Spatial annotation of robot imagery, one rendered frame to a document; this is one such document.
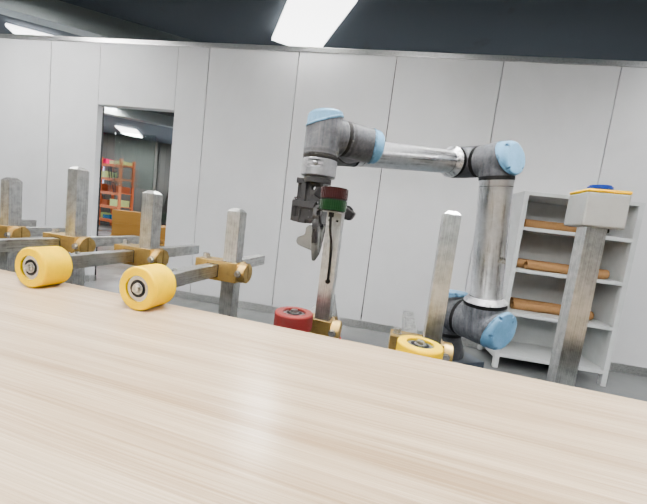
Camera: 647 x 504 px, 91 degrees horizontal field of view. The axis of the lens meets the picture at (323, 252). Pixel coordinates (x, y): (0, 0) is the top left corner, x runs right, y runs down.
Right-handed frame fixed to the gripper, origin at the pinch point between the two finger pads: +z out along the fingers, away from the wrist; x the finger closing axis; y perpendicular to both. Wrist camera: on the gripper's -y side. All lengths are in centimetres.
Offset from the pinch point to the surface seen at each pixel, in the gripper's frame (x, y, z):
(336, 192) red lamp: 15.4, -6.4, -15.6
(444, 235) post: 9.6, -29.4, -9.5
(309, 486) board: 59, -16, 10
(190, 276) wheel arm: 21.0, 22.2, 5.9
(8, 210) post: 10, 93, -1
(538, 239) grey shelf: -265, -153, -16
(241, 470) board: 59, -10, 10
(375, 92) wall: -253, 21, -143
